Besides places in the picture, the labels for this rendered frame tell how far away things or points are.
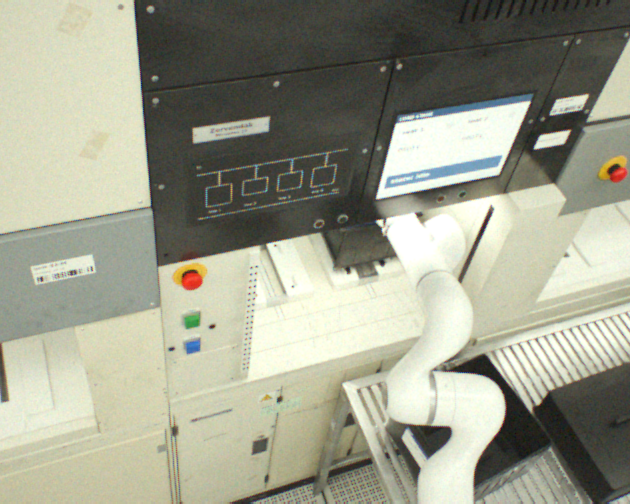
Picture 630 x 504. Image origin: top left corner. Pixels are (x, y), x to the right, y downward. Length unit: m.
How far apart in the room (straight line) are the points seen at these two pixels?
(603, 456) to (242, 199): 1.16
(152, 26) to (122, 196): 0.31
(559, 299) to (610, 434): 0.43
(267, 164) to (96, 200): 0.29
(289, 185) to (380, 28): 0.33
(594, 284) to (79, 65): 1.67
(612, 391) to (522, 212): 0.68
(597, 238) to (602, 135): 0.82
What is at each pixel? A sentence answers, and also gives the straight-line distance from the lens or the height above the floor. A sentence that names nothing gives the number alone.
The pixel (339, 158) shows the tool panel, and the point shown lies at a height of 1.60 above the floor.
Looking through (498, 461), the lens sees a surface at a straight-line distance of 1.99.
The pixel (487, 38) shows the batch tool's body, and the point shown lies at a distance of 1.28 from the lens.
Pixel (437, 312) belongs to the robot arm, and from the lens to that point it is 1.36.
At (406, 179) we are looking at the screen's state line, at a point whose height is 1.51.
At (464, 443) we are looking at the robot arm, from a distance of 1.38.
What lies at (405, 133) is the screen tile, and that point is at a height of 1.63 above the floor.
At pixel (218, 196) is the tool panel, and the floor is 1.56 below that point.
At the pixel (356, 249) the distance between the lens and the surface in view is 1.93.
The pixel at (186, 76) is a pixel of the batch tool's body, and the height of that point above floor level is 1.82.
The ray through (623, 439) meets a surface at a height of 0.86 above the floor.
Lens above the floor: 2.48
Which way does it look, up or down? 50 degrees down
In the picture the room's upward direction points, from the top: 10 degrees clockwise
